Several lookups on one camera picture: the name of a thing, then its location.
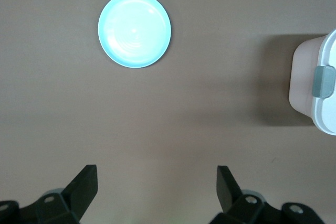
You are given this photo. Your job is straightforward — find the white lidded container grey clips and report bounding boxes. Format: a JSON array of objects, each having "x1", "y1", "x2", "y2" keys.
[{"x1": 288, "y1": 28, "x2": 336, "y2": 136}]

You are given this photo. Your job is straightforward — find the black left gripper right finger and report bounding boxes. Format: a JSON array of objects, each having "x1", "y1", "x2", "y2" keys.
[{"x1": 211, "y1": 165, "x2": 284, "y2": 224}]

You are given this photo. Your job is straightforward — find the light blue round plate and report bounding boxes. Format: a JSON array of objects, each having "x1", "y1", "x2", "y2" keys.
[{"x1": 98, "y1": 0, "x2": 172, "y2": 69}]

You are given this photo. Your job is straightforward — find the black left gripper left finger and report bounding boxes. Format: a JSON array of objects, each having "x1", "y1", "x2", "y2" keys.
[{"x1": 18, "y1": 165, "x2": 98, "y2": 224}]

